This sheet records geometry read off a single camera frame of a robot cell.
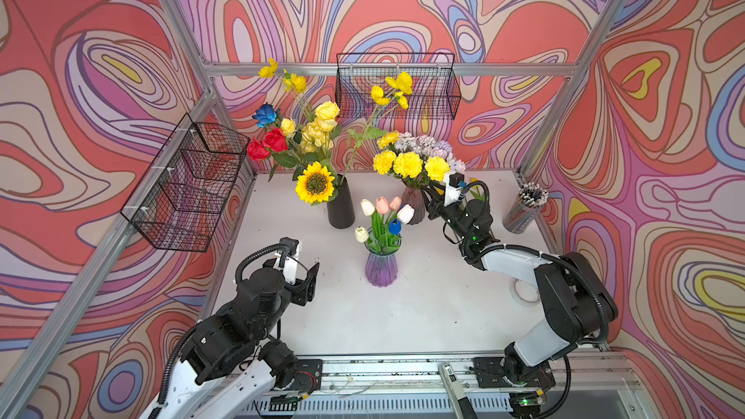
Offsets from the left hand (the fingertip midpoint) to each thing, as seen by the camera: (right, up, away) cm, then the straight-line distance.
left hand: (309, 262), depth 66 cm
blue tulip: (+20, +8, 0) cm, 22 cm away
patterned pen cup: (+64, +15, +22) cm, 70 cm away
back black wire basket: (+37, +52, +34) cm, 73 cm away
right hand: (+30, +17, +18) cm, 39 cm away
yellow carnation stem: (+32, +19, +18) cm, 42 cm away
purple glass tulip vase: (+17, -8, +25) cm, 32 cm away
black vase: (+4, +11, +28) cm, 30 cm away
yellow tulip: (+56, +16, +45) cm, 73 cm away
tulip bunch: (+18, +9, +8) cm, 22 cm away
